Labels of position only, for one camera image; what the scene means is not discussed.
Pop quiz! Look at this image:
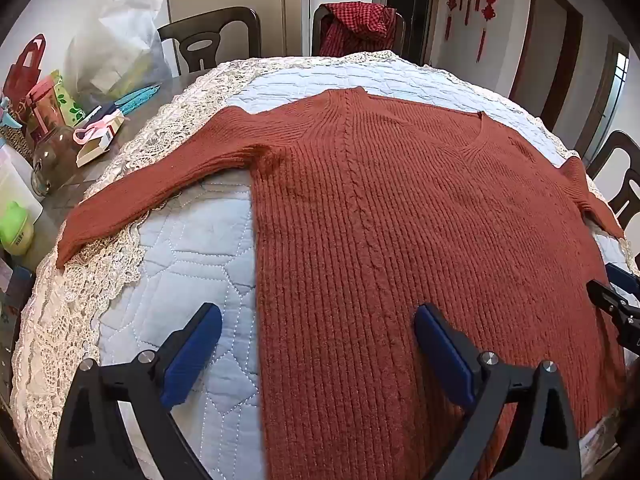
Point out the red checked garment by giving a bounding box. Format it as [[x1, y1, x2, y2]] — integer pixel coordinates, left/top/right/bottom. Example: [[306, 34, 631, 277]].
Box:
[[320, 2, 399, 57]]

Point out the white plastic container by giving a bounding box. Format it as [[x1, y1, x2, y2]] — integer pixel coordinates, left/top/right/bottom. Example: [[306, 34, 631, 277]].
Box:
[[0, 145, 45, 226]]

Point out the dark wooden chair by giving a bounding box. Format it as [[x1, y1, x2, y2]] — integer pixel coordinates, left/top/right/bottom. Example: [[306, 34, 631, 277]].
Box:
[[157, 6, 262, 77], [586, 130, 640, 233], [312, 2, 407, 61]]

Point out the brown wooden door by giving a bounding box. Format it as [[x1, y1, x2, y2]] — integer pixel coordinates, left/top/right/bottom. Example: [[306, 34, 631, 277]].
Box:
[[509, 0, 584, 132]]

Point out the red gift bag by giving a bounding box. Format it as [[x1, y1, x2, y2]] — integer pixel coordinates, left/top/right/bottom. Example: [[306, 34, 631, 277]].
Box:
[[2, 34, 47, 107]]

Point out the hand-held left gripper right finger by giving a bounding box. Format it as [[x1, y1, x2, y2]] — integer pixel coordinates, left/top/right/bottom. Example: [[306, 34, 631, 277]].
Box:
[[412, 304, 583, 480]]

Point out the small box with pink ribbon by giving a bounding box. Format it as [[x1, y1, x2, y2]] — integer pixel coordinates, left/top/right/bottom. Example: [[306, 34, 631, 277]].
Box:
[[74, 105, 126, 168]]

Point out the glass panel door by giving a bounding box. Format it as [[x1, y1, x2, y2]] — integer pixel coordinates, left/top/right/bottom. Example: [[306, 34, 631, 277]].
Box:
[[574, 35, 631, 162]]

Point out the rust red knitted sweater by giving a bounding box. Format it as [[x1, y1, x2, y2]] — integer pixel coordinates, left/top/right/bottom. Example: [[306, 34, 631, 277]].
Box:
[[56, 87, 626, 478]]

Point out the white plastic bag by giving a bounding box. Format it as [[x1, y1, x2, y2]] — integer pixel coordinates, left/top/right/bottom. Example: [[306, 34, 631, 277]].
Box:
[[65, 0, 172, 107]]

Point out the teal knitted item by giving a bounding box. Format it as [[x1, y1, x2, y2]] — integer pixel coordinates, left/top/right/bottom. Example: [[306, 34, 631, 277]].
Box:
[[115, 84, 162, 116]]

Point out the clear glass jar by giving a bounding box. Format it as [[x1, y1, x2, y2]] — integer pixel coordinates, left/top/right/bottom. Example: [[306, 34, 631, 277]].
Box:
[[31, 125, 83, 196]]

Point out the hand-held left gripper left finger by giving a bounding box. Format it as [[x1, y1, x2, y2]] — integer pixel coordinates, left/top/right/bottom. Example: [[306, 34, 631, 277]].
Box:
[[51, 302, 223, 480]]

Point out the green plastic cup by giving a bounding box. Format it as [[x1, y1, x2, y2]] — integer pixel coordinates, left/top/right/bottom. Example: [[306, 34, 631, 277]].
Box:
[[0, 201, 37, 257]]

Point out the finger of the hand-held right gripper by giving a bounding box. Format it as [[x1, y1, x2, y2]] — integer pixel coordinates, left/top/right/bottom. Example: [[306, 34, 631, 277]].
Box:
[[604, 261, 640, 306], [585, 279, 640, 356]]

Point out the green leaf print packet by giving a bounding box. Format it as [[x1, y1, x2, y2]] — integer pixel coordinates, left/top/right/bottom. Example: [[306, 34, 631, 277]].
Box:
[[50, 71, 87, 127]]

